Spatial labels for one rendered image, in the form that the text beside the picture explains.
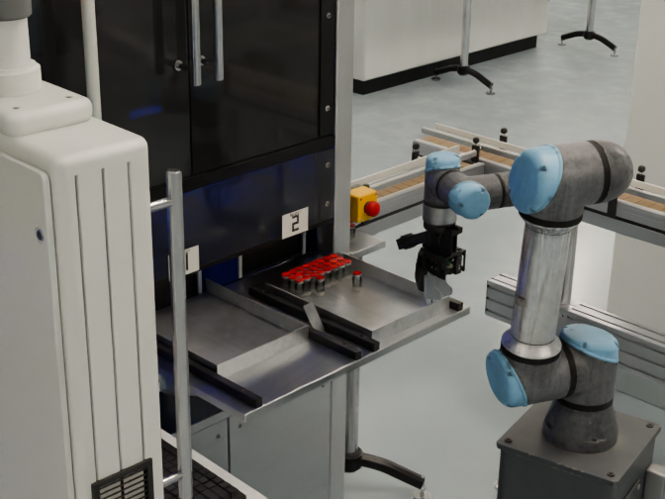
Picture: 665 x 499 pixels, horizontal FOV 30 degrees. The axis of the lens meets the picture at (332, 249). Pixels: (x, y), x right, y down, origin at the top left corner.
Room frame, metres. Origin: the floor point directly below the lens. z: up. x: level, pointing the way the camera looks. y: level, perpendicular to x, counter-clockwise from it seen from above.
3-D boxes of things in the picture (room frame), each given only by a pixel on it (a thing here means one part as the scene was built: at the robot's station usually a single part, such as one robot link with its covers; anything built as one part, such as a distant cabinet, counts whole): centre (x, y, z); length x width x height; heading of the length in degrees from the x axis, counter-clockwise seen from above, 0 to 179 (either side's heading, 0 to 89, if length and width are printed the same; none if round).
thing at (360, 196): (2.94, -0.06, 1.00); 0.08 x 0.07 x 0.07; 46
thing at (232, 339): (2.43, 0.26, 0.90); 0.34 x 0.26 x 0.04; 46
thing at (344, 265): (2.67, 0.02, 0.91); 0.18 x 0.02 x 0.05; 135
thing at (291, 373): (2.51, 0.09, 0.87); 0.70 x 0.48 x 0.02; 136
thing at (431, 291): (2.51, -0.23, 0.95); 0.06 x 0.03 x 0.09; 46
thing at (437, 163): (2.52, -0.24, 1.21); 0.09 x 0.08 x 0.11; 22
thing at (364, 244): (2.98, -0.04, 0.87); 0.14 x 0.13 x 0.02; 46
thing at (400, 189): (3.24, -0.16, 0.92); 0.69 x 0.16 x 0.16; 136
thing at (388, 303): (2.60, -0.06, 0.90); 0.34 x 0.26 x 0.04; 45
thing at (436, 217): (2.53, -0.24, 1.14); 0.08 x 0.08 x 0.05
